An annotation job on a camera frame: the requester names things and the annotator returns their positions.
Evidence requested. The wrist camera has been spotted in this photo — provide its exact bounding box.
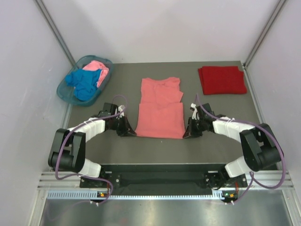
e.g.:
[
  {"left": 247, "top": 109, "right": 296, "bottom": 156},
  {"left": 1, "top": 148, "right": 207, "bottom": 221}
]
[
  {"left": 190, "top": 103, "right": 214, "bottom": 120},
  {"left": 97, "top": 103, "right": 125, "bottom": 117}
]

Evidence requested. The aluminium corner post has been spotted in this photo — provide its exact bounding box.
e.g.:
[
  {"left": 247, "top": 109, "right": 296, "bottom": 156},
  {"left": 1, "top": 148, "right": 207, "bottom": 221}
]
[
  {"left": 33, "top": 0, "right": 76, "bottom": 66},
  {"left": 242, "top": 0, "right": 288, "bottom": 69}
]

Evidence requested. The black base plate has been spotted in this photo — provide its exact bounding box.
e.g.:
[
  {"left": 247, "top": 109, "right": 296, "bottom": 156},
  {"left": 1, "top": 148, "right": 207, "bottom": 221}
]
[{"left": 79, "top": 163, "right": 278, "bottom": 195}]

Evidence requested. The teal plastic basket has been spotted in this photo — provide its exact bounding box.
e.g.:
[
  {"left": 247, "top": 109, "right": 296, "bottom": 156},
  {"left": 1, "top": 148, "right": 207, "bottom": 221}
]
[{"left": 56, "top": 55, "right": 114, "bottom": 106}]

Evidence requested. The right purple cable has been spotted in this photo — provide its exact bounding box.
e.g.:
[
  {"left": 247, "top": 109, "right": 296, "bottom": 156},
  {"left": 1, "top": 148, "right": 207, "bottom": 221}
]
[{"left": 194, "top": 93, "right": 287, "bottom": 205}]

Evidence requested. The left aluminium corner post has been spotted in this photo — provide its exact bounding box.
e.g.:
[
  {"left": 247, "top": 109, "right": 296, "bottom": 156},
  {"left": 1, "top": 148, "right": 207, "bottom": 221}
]
[{"left": 33, "top": 0, "right": 76, "bottom": 66}]

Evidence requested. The blue t-shirt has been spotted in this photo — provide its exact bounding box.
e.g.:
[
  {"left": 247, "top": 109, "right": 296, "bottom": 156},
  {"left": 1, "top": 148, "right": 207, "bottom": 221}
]
[{"left": 64, "top": 69, "right": 100, "bottom": 101}]

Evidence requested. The slotted cable duct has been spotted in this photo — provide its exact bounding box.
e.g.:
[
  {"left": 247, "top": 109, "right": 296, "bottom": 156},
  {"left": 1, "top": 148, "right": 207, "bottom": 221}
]
[{"left": 46, "top": 188, "right": 236, "bottom": 201}]

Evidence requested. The light pink t-shirt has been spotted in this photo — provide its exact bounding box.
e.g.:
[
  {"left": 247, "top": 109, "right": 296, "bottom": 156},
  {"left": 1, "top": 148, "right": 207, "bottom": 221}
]
[{"left": 83, "top": 60, "right": 110, "bottom": 88}]

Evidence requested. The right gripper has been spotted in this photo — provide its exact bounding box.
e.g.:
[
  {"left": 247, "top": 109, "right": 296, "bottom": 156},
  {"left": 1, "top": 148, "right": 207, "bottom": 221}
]
[{"left": 184, "top": 116, "right": 206, "bottom": 138}]

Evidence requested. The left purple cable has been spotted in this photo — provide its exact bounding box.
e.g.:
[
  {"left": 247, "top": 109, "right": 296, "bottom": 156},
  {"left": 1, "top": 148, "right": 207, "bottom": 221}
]
[{"left": 55, "top": 94, "right": 129, "bottom": 204}]

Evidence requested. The folded red t-shirt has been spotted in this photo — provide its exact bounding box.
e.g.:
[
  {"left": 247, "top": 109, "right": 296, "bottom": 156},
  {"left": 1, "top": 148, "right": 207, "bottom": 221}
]
[{"left": 198, "top": 66, "right": 247, "bottom": 95}]

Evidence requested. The salmon pink t-shirt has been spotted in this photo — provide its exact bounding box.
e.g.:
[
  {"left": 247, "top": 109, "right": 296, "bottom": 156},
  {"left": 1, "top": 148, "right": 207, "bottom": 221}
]
[{"left": 135, "top": 77, "right": 185, "bottom": 139}]

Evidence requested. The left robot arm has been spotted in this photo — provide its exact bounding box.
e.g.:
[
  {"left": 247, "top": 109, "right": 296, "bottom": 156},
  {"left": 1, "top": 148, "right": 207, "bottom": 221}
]
[{"left": 48, "top": 103, "right": 136, "bottom": 187}]

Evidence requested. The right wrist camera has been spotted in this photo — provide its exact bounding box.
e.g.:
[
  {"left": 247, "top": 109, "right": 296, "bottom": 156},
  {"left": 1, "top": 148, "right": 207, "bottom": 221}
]
[{"left": 190, "top": 103, "right": 214, "bottom": 120}]

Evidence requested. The purple cable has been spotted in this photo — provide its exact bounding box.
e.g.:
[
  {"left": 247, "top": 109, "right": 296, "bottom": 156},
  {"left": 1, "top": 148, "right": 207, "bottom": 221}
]
[
  {"left": 194, "top": 93, "right": 287, "bottom": 205},
  {"left": 55, "top": 94, "right": 129, "bottom": 204}
]

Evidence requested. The right aluminium corner post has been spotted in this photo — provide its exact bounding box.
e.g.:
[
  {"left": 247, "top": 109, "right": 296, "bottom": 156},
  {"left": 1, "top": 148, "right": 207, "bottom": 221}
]
[{"left": 242, "top": 0, "right": 288, "bottom": 69}]

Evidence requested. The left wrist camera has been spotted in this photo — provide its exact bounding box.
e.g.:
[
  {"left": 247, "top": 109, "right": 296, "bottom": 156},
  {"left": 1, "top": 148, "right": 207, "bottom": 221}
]
[{"left": 97, "top": 103, "right": 125, "bottom": 117}]

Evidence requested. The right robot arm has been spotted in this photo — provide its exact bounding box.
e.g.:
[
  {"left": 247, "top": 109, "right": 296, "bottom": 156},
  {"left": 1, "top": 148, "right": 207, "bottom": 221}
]
[{"left": 183, "top": 103, "right": 286, "bottom": 190}]

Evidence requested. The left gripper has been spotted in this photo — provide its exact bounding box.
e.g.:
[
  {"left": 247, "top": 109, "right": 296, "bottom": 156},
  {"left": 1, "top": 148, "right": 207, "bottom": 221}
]
[{"left": 111, "top": 114, "right": 136, "bottom": 137}]

